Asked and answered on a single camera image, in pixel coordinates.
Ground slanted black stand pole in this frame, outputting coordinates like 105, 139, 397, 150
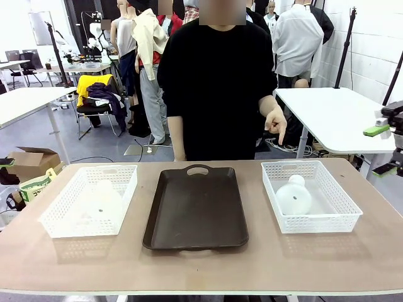
382, 50, 403, 107

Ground metal floor plate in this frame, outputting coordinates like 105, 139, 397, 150
123, 143, 158, 157

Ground green white paper bag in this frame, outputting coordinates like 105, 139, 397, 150
19, 168, 58, 206

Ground mannequin with white shirt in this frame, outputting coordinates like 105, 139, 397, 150
271, 0, 325, 89

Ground person in red top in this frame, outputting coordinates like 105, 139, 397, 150
156, 0, 184, 37

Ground person's right forearm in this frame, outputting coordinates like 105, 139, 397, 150
167, 115, 186, 155

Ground white perforated plastic basket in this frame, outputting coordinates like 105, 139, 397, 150
38, 164, 139, 238
261, 160, 364, 235

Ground white floor cables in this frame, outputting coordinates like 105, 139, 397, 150
265, 137, 321, 158

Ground black tan rounded object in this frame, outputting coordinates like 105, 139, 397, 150
5, 190, 28, 212

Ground translucent white conical flask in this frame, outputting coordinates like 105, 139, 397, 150
276, 174, 312, 216
84, 179, 124, 221

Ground metal frame chair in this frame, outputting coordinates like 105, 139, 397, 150
76, 74, 127, 141

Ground mannequin with cream jacket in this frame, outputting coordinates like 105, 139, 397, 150
130, 0, 171, 146

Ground person in black shirt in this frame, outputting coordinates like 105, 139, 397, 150
156, 0, 278, 162

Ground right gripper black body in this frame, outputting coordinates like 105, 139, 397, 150
394, 125, 403, 155

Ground large white table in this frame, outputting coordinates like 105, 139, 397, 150
0, 87, 78, 164

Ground yellow garment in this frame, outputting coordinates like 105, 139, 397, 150
76, 74, 113, 108

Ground dark purple garment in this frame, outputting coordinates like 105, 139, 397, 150
86, 82, 128, 133

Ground brown cardboard box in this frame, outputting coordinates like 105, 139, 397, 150
6, 146, 64, 184

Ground black office chair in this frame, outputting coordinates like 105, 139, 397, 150
9, 52, 44, 88

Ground tall black light stand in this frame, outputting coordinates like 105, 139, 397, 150
334, 6, 359, 89

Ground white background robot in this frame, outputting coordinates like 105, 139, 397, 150
81, 11, 111, 59

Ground person's left forearm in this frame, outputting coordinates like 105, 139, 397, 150
258, 94, 279, 116

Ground grey wall panel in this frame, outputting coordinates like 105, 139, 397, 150
27, 11, 54, 47

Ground mannequin with grey tank top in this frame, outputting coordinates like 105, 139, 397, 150
109, 0, 139, 108

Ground dark brown plastic tray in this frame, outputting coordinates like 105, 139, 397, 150
142, 164, 250, 252

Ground mannequin with black jacket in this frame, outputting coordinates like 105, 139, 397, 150
310, 4, 335, 47

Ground person's left hand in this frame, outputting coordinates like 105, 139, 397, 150
264, 105, 288, 145

